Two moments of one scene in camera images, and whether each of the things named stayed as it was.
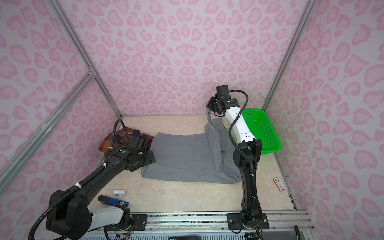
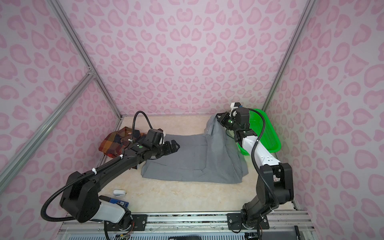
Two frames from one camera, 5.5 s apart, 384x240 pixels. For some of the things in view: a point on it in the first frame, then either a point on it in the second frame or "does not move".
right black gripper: [210, 105] -> [225, 115]
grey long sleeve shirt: [208, 157] does not move
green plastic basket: [260, 126] does not move
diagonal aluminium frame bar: [22, 157] does not move
